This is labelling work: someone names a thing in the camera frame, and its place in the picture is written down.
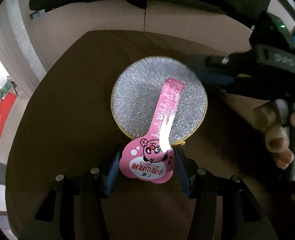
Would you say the pink candy stick wrapper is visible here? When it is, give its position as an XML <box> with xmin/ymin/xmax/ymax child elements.
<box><xmin>119</xmin><ymin>78</ymin><xmax>185</xmax><ymax>184</ymax></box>

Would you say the person's right hand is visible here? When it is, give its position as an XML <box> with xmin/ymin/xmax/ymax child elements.
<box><xmin>252</xmin><ymin>103</ymin><xmax>295</xmax><ymax>170</ymax></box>

